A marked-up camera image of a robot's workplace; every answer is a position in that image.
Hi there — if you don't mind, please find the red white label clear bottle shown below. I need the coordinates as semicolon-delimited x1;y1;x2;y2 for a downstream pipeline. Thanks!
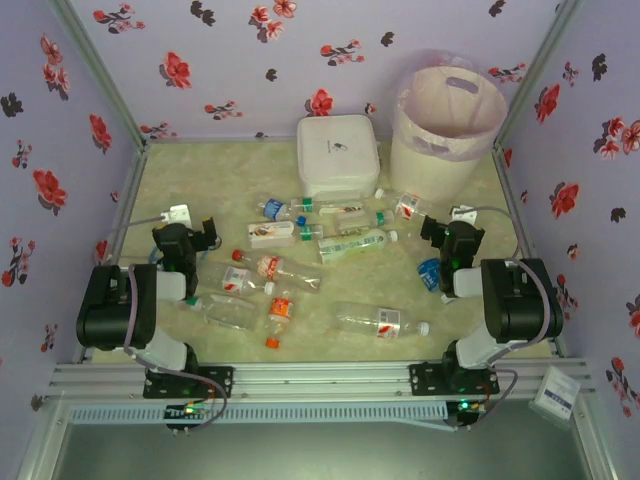
197;259;277;297

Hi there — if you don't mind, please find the clear bottle red cap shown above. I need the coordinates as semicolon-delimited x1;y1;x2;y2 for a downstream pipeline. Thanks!
230;248;322;294

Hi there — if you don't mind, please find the large clear green cap bottle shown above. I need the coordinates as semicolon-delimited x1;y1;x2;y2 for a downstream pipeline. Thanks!
174;293;260;332

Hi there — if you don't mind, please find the green label white cap bottle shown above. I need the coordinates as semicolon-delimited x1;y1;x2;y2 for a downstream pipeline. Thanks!
316;228;400;266

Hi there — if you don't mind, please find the orange label orange cap bottle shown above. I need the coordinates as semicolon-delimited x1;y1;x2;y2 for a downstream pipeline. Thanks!
263;296;295;350

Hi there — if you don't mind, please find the clear bottle green neck band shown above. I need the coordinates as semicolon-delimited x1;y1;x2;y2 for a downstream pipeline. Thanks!
289;196;365;215

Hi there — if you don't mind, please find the white plastic waste bin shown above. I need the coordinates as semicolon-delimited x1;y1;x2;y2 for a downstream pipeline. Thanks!
388;64;510;206

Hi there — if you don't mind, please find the pink plastic bin liner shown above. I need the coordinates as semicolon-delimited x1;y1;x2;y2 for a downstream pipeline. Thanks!
397;48;510;162

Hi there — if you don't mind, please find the blue label white cap bottle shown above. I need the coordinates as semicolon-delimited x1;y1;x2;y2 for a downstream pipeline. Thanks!
417;257;454;305

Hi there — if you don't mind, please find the large clear red label bottle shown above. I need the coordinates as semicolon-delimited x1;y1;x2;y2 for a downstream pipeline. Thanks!
331;300;431;342

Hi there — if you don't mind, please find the white lidded plastic box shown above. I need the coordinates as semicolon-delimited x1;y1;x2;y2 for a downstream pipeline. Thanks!
296;114;381;200

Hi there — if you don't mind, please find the right controller circuit board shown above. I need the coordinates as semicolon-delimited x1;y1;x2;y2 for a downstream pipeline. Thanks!
452;397;489;429

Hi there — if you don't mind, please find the controller circuit board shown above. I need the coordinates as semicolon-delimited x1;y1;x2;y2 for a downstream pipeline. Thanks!
164;402;211;426
452;397;489;429

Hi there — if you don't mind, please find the left controller circuit board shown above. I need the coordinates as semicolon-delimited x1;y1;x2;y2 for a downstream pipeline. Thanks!
164;402;211;426

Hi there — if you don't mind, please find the white blue label card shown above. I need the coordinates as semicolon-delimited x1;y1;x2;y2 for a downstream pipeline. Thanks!
528;365;583;432

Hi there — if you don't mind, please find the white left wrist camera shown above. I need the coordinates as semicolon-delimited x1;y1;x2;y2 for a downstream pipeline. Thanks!
159;203;194;227

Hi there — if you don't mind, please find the lavender right arm cable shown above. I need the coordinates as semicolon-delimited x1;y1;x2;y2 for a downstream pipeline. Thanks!
452;205;565;432

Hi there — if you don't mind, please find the lavender arm cable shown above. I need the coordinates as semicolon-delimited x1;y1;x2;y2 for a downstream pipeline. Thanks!
452;205;565;432
93;214;229;432

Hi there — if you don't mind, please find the lavender left arm cable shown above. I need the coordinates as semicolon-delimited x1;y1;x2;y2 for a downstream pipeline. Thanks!
93;214;229;432

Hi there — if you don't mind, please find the aluminium rear rail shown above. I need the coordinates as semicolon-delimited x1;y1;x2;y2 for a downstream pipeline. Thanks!
144;135;301;146

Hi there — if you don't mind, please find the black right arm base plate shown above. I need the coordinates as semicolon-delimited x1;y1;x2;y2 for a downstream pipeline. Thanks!
408;362;500;396

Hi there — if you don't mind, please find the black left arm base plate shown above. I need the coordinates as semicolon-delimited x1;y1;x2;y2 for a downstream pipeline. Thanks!
143;365;235;400

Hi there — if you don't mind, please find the aluminium front rail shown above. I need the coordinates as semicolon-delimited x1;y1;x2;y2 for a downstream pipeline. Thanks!
48;360;599;401

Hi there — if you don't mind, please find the aluminium corner post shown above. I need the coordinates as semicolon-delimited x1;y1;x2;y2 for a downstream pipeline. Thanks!
47;0;150;149
493;0;586;151

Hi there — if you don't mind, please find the white slotted cable duct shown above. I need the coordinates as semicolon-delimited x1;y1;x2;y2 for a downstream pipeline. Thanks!
67;403;459;432

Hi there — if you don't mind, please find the aluminium frame strut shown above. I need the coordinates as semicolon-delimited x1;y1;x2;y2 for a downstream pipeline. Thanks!
569;394;621;480
17;394;71;480

